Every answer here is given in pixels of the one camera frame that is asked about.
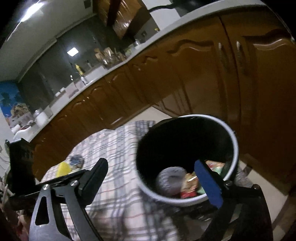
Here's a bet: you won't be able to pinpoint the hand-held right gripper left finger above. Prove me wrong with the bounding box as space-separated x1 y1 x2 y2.
28 158 109 241

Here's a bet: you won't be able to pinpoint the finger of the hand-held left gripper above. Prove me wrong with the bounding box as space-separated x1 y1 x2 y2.
35 169 92 186

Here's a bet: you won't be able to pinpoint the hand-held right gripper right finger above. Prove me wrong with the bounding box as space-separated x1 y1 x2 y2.
194 159 274 241

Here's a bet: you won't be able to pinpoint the yellow red wrapper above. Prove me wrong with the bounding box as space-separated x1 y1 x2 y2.
181 173 199 188

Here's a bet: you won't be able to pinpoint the white foam net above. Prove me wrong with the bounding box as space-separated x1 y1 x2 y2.
155 166 187 197

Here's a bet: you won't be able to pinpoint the white trash bin black inside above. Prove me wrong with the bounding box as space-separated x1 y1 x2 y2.
135 114 239 207

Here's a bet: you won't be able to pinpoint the yellow foam net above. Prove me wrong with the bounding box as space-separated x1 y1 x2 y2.
56 161 72 178

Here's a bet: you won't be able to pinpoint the crumpled grey blue paper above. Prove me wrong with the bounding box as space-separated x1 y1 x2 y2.
68 155 85 168

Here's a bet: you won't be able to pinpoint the plaid cloth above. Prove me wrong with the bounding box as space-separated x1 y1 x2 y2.
40 120 181 241

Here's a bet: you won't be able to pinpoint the white kitchen appliance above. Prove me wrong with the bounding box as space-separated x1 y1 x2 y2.
13 120 35 141

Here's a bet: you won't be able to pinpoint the white pot steel lid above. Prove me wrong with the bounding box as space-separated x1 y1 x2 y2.
32 108 52 127

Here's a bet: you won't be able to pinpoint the dark window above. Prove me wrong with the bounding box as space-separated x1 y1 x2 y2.
17 19 111 112

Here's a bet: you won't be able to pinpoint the row of wooden cabinet doors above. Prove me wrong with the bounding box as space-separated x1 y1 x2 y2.
30 9 296 193

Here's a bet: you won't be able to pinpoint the utensil holder with utensils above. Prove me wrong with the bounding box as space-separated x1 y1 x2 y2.
94 46 126 69

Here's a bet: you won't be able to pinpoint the white kitchen countertop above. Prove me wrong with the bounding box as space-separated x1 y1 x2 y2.
13 0 264 142

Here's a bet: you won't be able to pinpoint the black wok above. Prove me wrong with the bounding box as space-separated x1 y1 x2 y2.
148 0 220 18

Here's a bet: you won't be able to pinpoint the wall poster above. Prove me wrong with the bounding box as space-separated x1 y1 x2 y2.
0 80 31 128

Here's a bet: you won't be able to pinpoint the wooden wall cabinets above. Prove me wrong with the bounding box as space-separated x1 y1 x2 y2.
92 0 151 40

